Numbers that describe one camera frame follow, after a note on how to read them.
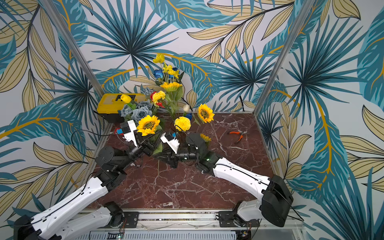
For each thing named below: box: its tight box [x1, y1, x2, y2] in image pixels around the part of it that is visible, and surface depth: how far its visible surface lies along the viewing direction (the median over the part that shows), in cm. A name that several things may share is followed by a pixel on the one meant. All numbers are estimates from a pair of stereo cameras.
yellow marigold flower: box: [174, 116, 192, 133], surface depth 70 cm
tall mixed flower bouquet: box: [150, 53, 184, 120], surface depth 75 cm
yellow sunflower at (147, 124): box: [136, 115, 161, 136], surface depth 56 cm
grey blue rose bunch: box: [118, 100, 152, 122], surface depth 72 cm
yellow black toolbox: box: [96, 93, 146, 123], surface depth 104 cm
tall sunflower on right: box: [197, 103, 215, 123], surface depth 66 cm
